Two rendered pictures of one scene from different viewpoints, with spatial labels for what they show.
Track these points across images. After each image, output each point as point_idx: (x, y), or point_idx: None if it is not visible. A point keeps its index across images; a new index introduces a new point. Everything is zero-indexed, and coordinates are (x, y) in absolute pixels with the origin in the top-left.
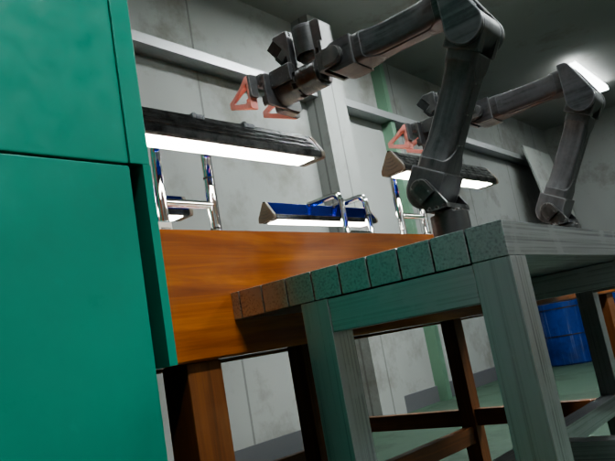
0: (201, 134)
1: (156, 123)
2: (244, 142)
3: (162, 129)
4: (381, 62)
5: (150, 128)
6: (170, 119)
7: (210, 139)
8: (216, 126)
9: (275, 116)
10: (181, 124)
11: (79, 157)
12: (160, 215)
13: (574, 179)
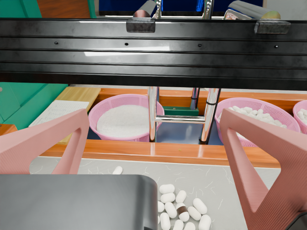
0: (122, 77)
1: (36, 66)
2: (223, 83)
3: (44, 78)
4: None
5: (23, 79)
6: (69, 49)
7: (142, 85)
8: (172, 49)
9: (231, 164)
10: (87, 60)
11: None
12: (147, 91)
13: None
